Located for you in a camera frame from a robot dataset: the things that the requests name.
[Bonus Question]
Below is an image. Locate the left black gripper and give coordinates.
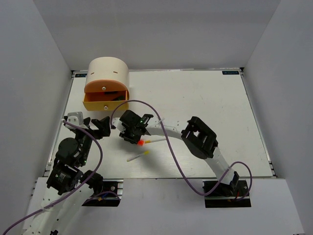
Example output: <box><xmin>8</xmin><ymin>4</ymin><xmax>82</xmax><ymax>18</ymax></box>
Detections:
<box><xmin>75</xmin><ymin>116</ymin><xmax>111</xmax><ymax>165</ymax></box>

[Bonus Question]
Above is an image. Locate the yellow organizer drawer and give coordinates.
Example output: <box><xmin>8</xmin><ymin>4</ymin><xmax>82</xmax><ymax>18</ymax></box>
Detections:
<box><xmin>83</xmin><ymin>90</ymin><xmax>129</xmax><ymax>111</ymax></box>

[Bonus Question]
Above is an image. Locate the green cap black highlighter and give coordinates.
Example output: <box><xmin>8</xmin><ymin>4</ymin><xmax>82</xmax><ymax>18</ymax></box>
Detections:
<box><xmin>113</xmin><ymin>96</ymin><xmax>125</xmax><ymax>101</ymax></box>

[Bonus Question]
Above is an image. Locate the pink cap black highlighter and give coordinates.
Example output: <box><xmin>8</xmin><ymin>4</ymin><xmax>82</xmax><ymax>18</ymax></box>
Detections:
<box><xmin>104</xmin><ymin>91</ymin><xmax>118</xmax><ymax>95</ymax></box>

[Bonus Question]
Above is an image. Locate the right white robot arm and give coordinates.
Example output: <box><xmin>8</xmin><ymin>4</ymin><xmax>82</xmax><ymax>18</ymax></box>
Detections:
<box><xmin>112</xmin><ymin>110</ymin><xmax>239</xmax><ymax>196</ymax></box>

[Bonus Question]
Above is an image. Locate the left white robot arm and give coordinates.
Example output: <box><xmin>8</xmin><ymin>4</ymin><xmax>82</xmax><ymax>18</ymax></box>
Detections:
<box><xmin>24</xmin><ymin>112</ymin><xmax>111</xmax><ymax>235</ymax></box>

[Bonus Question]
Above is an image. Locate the white pen orange-yellow cap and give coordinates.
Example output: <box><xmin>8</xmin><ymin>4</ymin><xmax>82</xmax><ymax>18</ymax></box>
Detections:
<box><xmin>144</xmin><ymin>137</ymin><xmax>166</xmax><ymax>144</ymax></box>

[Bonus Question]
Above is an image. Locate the white pen yellow cap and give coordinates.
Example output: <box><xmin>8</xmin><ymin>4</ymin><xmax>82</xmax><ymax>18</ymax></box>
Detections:
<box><xmin>127</xmin><ymin>151</ymin><xmax>150</xmax><ymax>162</ymax></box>

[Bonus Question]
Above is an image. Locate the blue logo sticker left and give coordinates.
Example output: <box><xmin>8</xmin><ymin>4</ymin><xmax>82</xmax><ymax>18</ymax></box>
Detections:
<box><xmin>75</xmin><ymin>73</ymin><xmax>87</xmax><ymax>77</ymax></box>

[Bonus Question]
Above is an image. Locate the blue logo sticker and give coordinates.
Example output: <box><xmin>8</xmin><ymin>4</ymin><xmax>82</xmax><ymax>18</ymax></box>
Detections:
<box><xmin>222</xmin><ymin>70</ymin><xmax>240</xmax><ymax>75</ymax></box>
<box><xmin>75</xmin><ymin>73</ymin><xmax>87</xmax><ymax>77</ymax></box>

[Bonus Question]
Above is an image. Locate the cream round drawer organizer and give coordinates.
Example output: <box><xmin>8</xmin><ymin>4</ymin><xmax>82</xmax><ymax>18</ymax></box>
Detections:
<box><xmin>86</xmin><ymin>57</ymin><xmax>129</xmax><ymax>86</ymax></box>

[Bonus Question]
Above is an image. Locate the blue logo sticker right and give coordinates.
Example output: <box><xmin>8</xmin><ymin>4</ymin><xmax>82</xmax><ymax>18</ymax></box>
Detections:
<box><xmin>222</xmin><ymin>70</ymin><xmax>240</xmax><ymax>75</ymax></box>

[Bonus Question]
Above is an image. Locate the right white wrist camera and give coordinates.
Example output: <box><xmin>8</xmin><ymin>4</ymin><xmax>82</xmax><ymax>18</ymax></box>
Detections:
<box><xmin>111</xmin><ymin>117</ymin><xmax>126</xmax><ymax>134</ymax></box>

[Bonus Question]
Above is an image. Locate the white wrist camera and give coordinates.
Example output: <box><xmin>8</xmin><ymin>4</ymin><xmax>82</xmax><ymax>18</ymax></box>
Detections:
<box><xmin>111</xmin><ymin>117</ymin><xmax>126</xmax><ymax>134</ymax></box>
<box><xmin>64</xmin><ymin>112</ymin><xmax>91</xmax><ymax>129</ymax></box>

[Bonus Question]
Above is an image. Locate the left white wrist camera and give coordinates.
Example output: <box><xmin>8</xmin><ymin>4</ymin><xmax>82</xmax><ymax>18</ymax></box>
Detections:
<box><xmin>64</xmin><ymin>112</ymin><xmax>91</xmax><ymax>129</ymax></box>

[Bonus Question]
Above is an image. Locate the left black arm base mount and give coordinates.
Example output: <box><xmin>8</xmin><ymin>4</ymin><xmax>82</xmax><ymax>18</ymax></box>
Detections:
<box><xmin>83</xmin><ymin>179</ymin><xmax>124</xmax><ymax>208</ymax></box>

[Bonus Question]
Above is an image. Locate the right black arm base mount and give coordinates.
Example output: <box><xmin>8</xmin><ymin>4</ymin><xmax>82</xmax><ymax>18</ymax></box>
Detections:
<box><xmin>204</xmin><ymin>180</ymin><xmax>251</xmax><ymax>209</ymax></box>

